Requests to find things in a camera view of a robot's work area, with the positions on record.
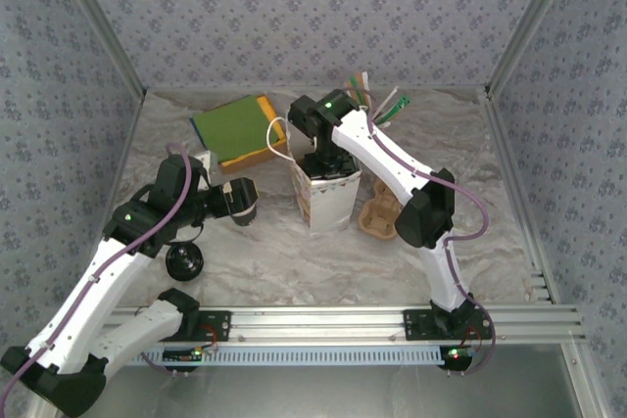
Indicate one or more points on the green striped paper straw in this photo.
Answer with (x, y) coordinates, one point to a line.
(352, 82)

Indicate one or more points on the white wrapped straw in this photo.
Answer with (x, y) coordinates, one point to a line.
(392, 97)

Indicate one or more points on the aluminium frame post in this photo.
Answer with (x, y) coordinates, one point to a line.
(531, 21)
(101, 21)

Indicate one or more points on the small circuit board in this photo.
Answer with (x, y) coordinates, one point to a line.
(181, 355)
(455, 354)

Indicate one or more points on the green plastic stirrer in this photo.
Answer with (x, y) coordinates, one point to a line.
(401, 103)

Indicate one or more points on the black plastic cup lid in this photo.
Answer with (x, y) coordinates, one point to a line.
(183, 261)

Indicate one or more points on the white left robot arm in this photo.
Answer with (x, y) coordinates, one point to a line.
(110, 286)

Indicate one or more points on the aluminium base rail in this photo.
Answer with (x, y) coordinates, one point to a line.
(318, 325)

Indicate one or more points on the black and white paper cup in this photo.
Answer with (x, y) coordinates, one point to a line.
(245, 219)

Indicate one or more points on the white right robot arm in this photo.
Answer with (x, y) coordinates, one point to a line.
(423, 212)

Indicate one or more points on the yellow paper napkin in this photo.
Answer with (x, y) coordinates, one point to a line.
(272, 112)

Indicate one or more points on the brown pulp cup carrier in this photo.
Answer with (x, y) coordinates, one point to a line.
(377, 222)

